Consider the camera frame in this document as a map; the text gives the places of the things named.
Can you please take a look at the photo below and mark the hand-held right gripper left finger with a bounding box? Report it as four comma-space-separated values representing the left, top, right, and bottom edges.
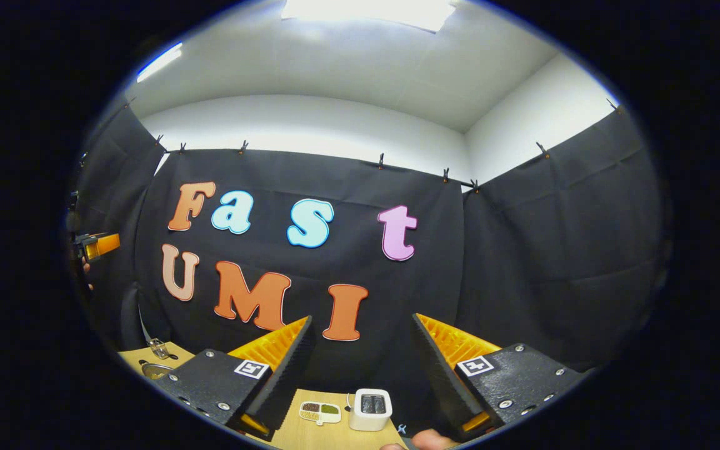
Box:
152, 316, 316, 440

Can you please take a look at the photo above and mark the tan rounded object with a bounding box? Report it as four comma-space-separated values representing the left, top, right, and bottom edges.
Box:
380, 429, 456, 450

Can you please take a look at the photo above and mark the ceiling light panel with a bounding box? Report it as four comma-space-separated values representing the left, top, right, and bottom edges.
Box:
281, 0, 459, 33

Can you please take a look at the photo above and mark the black backdrop cloth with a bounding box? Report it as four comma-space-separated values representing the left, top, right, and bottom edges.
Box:
66, 94, 670, 435

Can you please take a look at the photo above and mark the long ceiling light strip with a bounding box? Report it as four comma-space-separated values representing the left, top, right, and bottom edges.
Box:
136, 42, 184, 84

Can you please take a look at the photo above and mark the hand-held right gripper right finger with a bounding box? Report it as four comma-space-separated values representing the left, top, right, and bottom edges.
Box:
412, 312, 586, 438

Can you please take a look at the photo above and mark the white divided seasoning dish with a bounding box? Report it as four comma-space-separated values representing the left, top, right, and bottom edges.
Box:
298, 401, 343, 427

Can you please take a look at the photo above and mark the row of black cloth clips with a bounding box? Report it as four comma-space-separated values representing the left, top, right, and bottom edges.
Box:
124, 96, 622, 192

